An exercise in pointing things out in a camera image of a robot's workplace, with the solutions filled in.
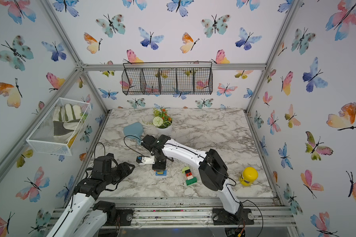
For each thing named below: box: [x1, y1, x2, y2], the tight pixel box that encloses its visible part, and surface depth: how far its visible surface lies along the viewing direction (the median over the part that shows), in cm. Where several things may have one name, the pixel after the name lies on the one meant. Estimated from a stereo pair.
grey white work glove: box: [52, 103, 82, 144], surface depth 75 cm
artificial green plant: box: [146, 107, 174, 129], surface depth 97 cm
